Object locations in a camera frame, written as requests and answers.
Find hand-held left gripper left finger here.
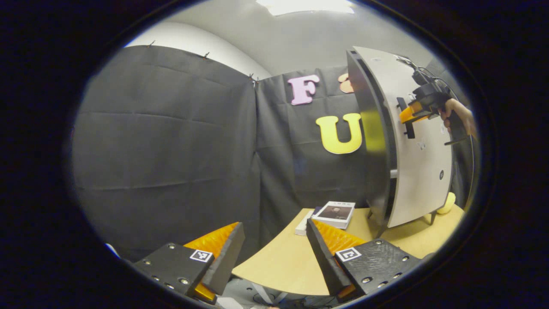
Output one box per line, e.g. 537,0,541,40
129,222,246,305

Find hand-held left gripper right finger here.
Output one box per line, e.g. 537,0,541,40
305,218,423,303

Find black cabinet door handle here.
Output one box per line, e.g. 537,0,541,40
397,97,416,139

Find grey cabinet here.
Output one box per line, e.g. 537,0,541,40
345,49,438,239

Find plain white book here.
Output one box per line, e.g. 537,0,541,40
295,209,317,236

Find white book with dark cover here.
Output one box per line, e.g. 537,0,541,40
312,201,356,229

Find yellow round pad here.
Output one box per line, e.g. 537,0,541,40
437,192,456,215

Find large ceiling light panel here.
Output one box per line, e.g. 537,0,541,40
256,0,356,16

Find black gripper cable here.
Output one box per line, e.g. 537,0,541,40
397,55,451,91

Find white table frame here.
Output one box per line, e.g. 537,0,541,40
251,281,292,306

